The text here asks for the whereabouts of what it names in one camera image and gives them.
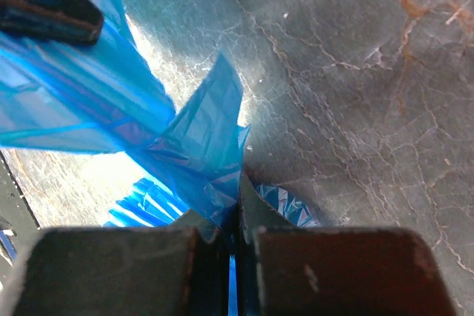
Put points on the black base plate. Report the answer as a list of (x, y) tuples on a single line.
[(18, 223)]

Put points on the blue trash bag roll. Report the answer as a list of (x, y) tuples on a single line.
[(102, 98)]

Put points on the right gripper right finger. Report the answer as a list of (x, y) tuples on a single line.
[(282, 269)]

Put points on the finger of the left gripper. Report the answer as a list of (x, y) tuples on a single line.
[(70, 21)]

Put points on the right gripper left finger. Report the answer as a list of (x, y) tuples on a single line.
[(179, 269)]

